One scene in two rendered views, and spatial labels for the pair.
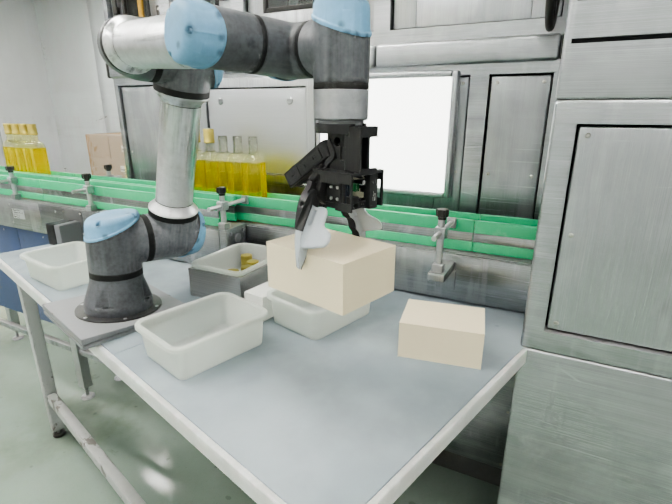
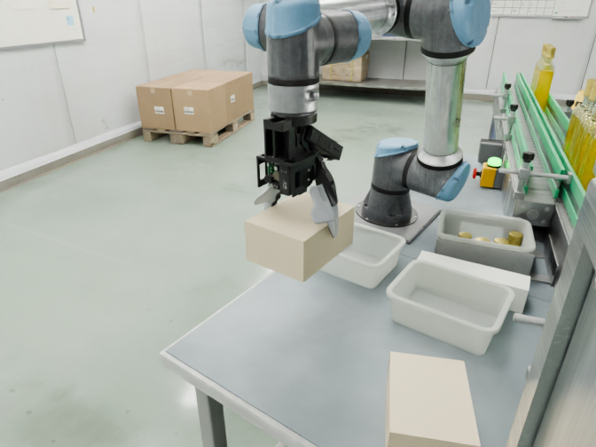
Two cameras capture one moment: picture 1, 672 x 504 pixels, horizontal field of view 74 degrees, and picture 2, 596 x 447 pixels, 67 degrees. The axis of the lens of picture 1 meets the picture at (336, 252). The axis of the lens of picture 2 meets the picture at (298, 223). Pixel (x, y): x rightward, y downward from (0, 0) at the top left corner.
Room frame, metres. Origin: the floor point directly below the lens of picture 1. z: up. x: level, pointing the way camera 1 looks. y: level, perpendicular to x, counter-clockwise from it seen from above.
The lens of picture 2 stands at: (0.57, -0.68, 1.36)
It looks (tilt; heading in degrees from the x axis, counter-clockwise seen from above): 27 degrees down; 83
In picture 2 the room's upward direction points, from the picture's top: straight up
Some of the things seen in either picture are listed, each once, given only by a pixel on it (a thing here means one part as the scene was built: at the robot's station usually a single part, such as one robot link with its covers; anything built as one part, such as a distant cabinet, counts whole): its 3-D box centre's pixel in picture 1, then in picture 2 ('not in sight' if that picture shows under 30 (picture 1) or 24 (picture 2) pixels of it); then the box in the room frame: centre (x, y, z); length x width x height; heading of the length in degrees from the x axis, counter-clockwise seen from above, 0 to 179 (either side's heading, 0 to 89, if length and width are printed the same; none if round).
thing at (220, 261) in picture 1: (241, 270); (482, 241); (1.16, 0.26, 0.80); 0.22 x 0.17 x 0.09; 153
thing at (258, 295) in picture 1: (287, 290); (469, 279); (1.06, 0.12, 0.78); 0.24 x 0.06 x 0.06; 145
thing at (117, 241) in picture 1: (116, 239); (396, 161); (1.00, 0.51, 0.93); 0.13 x 0.12 x 0.14; 132
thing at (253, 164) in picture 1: (255, 187); (595, 168); (1.41, 0.26, 0.99); 0.06 x 0.06 x 0.21; 63
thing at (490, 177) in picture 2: not in sight; (490, 176); (1.43, 0.73, 0.79); 0.07 x 0.07 x 0.07; 63
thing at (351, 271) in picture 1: (330, 266); (301, 232); (0.66, 0.01, 0.99); 0.16 x 0.12 x 0.07; 47
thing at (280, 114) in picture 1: (312, 132); not in sight; (1.47, 0.08, 1.15); 0.90 x 0.03 x 0.34; 63
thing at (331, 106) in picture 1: (342, 107); (294, 98); (0.64, -0.01, 1.23); 0.08 x 0.08 x 0.05
